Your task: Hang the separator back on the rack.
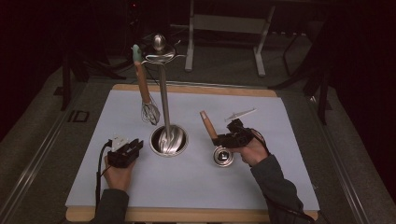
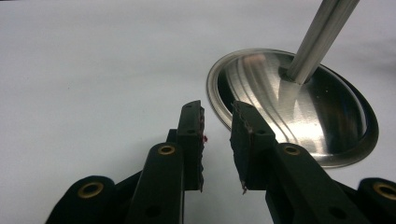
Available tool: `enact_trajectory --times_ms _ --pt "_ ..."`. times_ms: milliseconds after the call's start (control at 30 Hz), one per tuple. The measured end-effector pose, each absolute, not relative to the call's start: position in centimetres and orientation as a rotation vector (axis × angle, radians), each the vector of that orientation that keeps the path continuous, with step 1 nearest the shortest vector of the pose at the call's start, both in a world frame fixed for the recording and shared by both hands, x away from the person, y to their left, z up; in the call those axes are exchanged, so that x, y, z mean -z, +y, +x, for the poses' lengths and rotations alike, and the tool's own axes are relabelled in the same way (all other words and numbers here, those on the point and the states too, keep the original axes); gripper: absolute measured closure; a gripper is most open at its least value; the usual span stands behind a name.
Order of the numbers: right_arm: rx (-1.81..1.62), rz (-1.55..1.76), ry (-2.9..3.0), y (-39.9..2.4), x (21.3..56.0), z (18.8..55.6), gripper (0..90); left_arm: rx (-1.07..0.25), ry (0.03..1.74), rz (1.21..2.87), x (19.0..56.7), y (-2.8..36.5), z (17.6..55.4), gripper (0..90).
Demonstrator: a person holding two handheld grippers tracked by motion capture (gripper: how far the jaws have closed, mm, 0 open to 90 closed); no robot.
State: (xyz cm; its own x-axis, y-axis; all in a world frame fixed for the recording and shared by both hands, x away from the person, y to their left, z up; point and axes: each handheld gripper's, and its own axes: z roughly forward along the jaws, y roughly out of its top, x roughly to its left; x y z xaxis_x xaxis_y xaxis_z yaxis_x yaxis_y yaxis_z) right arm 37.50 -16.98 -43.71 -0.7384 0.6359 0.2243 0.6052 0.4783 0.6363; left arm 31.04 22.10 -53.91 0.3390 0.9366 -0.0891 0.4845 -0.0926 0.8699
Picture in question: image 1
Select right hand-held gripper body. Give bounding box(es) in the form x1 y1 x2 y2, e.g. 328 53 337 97
224 107 259 148

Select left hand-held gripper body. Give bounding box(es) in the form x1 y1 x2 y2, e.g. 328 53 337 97
106 135 137 169

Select wooden handled steel ladle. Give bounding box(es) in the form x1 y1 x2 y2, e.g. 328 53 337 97
199 110 234 168

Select steel utensil rack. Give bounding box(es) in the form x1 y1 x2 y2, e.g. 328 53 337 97
140 33 190 158

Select teal handled whisk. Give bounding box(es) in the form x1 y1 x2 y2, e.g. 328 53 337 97
132 44 162 126

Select person's left hand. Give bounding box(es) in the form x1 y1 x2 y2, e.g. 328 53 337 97
103 157 136 192

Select person's right hand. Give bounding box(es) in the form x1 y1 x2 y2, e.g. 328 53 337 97
237 138 269 168

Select white table mat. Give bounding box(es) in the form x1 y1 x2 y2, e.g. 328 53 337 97
64 89 320 212

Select black metal stand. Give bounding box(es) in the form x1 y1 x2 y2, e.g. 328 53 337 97
60 46 125 111
269 31 332 125

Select white metal stand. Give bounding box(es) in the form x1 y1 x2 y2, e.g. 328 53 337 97
170 0 276 77

